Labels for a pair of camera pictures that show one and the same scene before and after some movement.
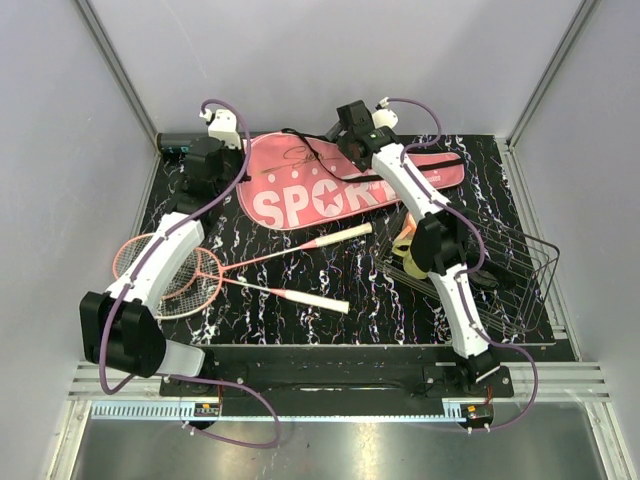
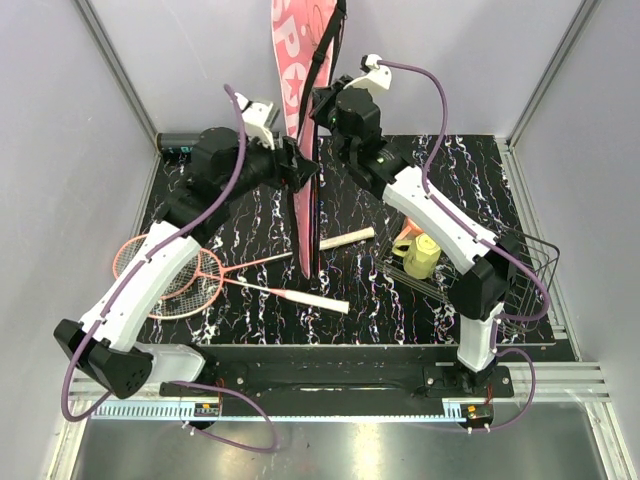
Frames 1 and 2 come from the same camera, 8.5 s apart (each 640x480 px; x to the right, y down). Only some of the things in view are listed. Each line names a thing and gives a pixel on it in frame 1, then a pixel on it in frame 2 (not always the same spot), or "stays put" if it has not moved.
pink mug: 409,227 stays put
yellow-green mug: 403,249 stays put
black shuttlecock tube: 187,144 stays put
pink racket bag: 289,180 → 303,32
